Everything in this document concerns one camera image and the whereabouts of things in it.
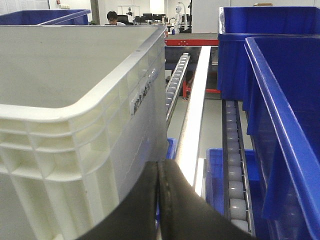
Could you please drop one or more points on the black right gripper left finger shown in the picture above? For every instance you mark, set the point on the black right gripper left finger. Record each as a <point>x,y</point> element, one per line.
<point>135,217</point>

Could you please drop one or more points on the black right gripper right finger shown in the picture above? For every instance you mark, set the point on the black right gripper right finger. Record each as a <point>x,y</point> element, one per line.
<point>186,216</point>

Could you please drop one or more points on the white plastic tote bin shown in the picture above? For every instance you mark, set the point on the white plastic tote bin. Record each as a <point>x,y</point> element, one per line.
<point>82,108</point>

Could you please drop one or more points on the blue bin lower shelf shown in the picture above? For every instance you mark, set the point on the blue bin lower shelf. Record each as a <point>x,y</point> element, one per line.
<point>214,187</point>

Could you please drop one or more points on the blue bin near right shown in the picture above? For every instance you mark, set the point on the blue bin near right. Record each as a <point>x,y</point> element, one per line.
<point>282,102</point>

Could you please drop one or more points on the blue bin far left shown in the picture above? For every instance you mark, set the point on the blue bin far left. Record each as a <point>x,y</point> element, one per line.
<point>46,17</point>

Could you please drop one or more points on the white roller track right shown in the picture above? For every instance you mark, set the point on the white roller track right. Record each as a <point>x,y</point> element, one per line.
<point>236,188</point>

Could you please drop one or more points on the white roller track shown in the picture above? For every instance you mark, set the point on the white roller track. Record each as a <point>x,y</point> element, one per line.
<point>173,88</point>
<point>236,188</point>

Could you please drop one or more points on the white roller track left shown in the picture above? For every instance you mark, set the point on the white roller track left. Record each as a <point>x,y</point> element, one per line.
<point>173,88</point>

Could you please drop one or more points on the white humanoid robot background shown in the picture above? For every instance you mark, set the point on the white humanoid robot background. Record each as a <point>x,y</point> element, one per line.
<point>178,18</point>

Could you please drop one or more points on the seated person in background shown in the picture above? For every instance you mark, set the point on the seated person in background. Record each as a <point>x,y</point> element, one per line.
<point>112,18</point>

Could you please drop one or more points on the silver shelf divider rail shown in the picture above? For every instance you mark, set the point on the silver shelf divider rail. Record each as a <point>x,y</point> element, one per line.
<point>187,154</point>

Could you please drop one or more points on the red shelf frame beam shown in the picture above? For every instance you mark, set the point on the red shelf frame beam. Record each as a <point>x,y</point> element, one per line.
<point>191,42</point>

